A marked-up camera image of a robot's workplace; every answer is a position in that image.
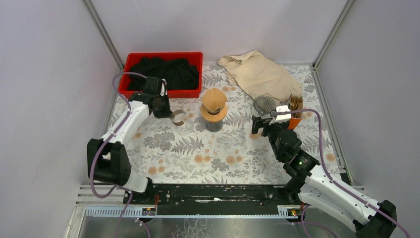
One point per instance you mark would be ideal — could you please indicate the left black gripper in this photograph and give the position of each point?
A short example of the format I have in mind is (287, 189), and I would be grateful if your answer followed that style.
(163, 107)

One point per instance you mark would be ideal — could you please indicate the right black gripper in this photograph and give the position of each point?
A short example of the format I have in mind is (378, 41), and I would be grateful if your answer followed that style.
(257, 122)

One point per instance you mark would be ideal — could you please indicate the grey ribbed glass dripper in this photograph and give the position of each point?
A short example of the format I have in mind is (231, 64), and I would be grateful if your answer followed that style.
(264, 105)

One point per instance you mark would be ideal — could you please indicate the orange coffee filter box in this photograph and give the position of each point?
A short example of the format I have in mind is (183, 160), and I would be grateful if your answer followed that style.
(295, 103)

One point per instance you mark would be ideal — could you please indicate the brown paper coffee filter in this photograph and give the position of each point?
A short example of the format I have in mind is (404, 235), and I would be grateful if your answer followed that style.
(214, 100)

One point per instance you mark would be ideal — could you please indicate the glass coffee carafe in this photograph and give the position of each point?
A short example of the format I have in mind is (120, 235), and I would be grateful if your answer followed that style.
(213, 126)

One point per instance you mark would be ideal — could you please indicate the light wooden ring holder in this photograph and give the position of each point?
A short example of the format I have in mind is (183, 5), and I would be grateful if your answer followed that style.
(206, 115)

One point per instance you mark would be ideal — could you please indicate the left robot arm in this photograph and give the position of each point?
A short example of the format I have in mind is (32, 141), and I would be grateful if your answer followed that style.
(107, 157)

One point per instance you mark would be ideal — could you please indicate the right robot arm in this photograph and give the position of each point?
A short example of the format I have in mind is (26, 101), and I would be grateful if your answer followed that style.
(366, 217)

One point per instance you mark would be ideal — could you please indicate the black cloth in bin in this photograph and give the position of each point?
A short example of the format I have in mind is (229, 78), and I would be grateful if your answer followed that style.
(178, 73)

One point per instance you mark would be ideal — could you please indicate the red plastic bin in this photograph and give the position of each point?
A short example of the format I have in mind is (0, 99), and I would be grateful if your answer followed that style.
(194, 58)

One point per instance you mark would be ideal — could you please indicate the beige cloth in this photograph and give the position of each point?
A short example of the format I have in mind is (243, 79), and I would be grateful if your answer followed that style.
(257, 75)

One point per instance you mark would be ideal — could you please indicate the floral patterned table mat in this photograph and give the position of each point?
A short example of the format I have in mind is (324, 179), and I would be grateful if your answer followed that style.
(191, 154)

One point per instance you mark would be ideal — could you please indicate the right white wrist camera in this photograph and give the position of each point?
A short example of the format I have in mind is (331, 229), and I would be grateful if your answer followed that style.
(280, 114)

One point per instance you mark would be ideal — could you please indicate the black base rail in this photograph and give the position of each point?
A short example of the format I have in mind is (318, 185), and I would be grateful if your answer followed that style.
(215, 199)

